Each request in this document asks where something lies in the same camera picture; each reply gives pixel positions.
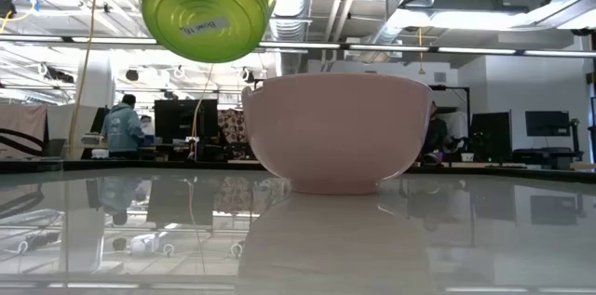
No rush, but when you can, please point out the small green plastic bowl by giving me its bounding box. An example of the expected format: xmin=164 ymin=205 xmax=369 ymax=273
xmin=139 ymin=0 xmax=278 ymax=65

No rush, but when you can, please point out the person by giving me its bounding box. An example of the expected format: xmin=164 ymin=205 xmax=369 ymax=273
xmin=139 ymin=114 xmax=156 ymax=147
xmin=421 ymin=101 xmax=449 ymax=156
xmin=100 ymin=93 xmax=146 ymax=160

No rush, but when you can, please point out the black computer monitor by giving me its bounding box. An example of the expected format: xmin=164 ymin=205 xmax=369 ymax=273
xmin=524 ymin=110 xmax=572 ymax=139
xmin=468 ymin=110 xmax=514 ymax=164
xmin=153 ymin=98 xmax=219 ymax=145

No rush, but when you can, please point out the floral patterned cloth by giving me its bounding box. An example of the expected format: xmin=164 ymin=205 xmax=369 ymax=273
xmin=217 ymin=108 xmax=249 ymax=145

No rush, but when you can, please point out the large pale pink bowl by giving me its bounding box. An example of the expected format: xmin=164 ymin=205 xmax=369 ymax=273
xmin=240 ymin=72 xmax=435 ymax=196

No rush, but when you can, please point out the yellow cable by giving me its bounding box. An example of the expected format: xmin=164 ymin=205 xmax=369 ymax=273
xmin=188 ymin=62 xmax=215 ymax=159
xmin=67 ymin=0 xmax=100 ymax=161

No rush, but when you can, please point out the black metal table frame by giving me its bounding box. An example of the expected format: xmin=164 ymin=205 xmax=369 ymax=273
xmin=0 ymin=158 xmax=596 ymax=184

